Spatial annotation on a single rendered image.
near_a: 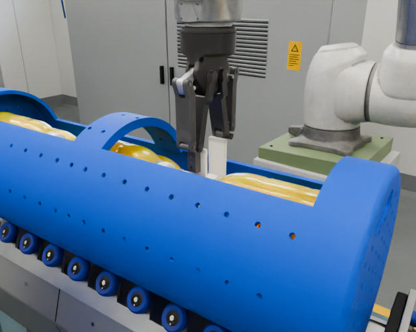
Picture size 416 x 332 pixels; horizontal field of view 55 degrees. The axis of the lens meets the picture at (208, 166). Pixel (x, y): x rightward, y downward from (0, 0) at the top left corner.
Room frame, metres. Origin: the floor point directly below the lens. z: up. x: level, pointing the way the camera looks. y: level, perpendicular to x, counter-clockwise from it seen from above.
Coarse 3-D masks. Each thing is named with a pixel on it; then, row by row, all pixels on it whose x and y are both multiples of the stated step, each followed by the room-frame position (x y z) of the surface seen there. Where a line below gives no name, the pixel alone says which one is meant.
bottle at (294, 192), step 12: (228, 180) 0.52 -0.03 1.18; (240, 180) 0.51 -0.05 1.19; (252, 180) 0.51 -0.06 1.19; (264, 180) 0.51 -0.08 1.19; (276, 180) 0.51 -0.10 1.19; (264, 192) 0.48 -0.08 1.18; (276, 192) 0.48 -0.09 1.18; (288, 192) 0.47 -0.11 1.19; (300, 192) 0.47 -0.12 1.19; (312, 192) 0.47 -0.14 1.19; (312, 204) 0.45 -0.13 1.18
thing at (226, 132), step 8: (224, 72) 0.56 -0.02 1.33; (224, 80) 0.56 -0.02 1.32; (224, 88) 0.57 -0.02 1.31; (216, 96) 0.57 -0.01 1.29; (224, 96) 0.57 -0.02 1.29; (216, 104) 0.57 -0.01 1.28; (224, 104) 0.58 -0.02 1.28; (216, 112) 0.58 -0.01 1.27; (224, 112) 0.58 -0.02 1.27; (216, 120) 0.58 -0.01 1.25; (224, 120) 0.58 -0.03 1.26; (216, 128) 0.59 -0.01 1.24; (224, 128) 0.58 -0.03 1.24; (224, 136) 0.58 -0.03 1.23; (232, 136) 0.58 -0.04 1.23
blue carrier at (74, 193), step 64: (0, 128) 0.72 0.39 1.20; (64, 128) 0.97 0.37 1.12; (128, 128) 0.64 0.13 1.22; (0, 192) 0.65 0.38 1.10; (64, 192) 0.56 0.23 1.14; (128, 192) 0.51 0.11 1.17; (192, 192) 0.46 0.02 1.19; (256, 192) 0.43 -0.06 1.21; (320, 192) 0.41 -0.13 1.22; (384, 192) 0.40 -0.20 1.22; (128, 256) 0.48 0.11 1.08; (192, 256) 0.42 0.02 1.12; (256, 256) 0.38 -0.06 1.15; (320, 256) 0.35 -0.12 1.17; (384, 256) 0.50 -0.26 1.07; (256, 320) 0.37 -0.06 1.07; (320, 320) 0.33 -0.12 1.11
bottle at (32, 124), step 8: (0, 112) 0.86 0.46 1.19; (8, 112) 0.87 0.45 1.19; (0, 120) 0.83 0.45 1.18; (8, 120) 0.82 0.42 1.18; (16, 120) 0.81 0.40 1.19; (24, 120) 0.81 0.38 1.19; (32, 120) 0.81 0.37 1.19; (32, 128) 0.78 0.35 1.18; (40, 128) 0.78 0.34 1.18; (48, 128) 0.79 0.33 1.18
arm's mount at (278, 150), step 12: (288, 132) 1.21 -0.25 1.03; (360, 132) 1.18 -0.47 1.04; (264, 144) 1.09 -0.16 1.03; (276, 144) 1.09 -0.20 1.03; (372, 144) 1.06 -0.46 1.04; (384, 144) 1.06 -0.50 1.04; (264, 156) 1.06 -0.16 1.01; (276, 156) 1.04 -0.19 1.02; (288, 156) 1.01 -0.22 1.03; (300, 156) 0.99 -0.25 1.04; (312, 156) 0.98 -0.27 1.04; (324, 156) 0.98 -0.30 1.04; (336, 156) 0.98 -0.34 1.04; (360, 156) 0.97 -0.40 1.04; (372, 156) 0.97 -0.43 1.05; (384, 156) 1.07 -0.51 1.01; (300, 168) 0.99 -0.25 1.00; (312, 168) 0.97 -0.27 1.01; (324, 168) 0.95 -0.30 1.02
